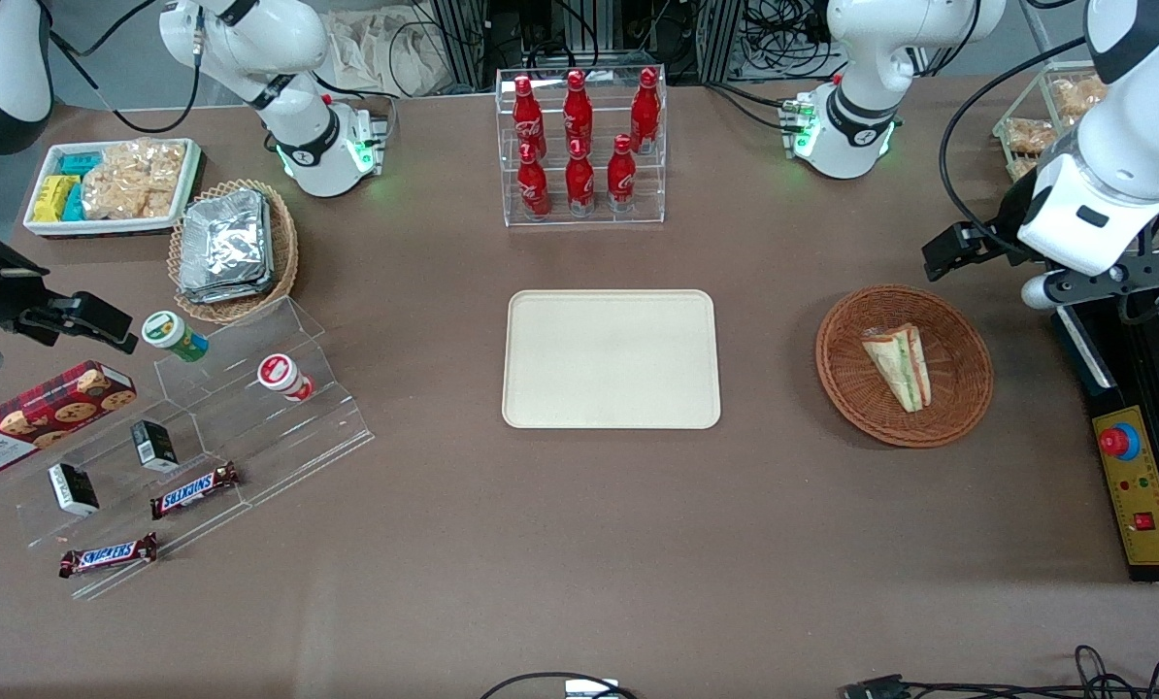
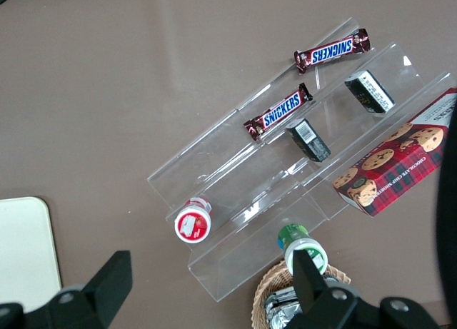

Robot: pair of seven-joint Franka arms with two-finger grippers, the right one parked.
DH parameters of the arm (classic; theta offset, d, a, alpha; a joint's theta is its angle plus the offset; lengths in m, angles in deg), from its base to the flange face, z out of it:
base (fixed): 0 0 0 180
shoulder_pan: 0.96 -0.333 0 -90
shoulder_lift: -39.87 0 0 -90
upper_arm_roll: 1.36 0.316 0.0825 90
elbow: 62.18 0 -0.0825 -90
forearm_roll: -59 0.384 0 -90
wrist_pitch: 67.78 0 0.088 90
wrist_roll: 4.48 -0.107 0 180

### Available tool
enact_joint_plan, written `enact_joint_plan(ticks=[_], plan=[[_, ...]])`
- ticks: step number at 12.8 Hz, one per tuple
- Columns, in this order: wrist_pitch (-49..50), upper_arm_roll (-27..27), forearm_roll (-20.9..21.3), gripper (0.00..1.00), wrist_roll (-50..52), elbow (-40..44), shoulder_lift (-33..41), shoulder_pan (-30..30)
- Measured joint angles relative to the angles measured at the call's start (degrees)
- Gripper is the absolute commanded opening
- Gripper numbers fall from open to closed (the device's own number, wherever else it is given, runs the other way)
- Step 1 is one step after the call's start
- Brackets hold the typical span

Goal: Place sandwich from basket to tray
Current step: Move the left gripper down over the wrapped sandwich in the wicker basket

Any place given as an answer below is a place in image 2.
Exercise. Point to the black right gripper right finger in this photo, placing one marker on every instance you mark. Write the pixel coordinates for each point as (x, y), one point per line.
(310, 286)

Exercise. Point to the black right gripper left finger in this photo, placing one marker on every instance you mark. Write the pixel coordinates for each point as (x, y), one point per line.
(103, 293)

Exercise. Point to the oval wicker basket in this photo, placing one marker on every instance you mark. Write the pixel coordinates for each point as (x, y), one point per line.
(264, 289)

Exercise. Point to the cream plastic tray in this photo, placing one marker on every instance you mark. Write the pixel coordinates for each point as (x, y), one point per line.
(21, 243)

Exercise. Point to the foil-wrapped pack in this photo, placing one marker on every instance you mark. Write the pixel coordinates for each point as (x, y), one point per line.
(280, 316)

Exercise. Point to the green lidded cup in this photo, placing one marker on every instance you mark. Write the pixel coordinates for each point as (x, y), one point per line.
(291, 236)

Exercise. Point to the red strawberry yogurt cup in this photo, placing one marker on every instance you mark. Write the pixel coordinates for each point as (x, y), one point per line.
(193, 223)

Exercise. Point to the clear acrylic stepped display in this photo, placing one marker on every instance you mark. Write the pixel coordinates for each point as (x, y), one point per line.
(342, 104)
(228, 179)

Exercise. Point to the small black carton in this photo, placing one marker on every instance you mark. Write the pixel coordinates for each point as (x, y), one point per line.
(308, 140)
(371, 91)

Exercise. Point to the red tartan cookie box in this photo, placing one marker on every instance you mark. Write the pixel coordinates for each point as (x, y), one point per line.
(400, 165)

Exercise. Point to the Snickers chocolate bar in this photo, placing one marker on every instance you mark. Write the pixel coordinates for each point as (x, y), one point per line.
(280, 111)
(332, 51)

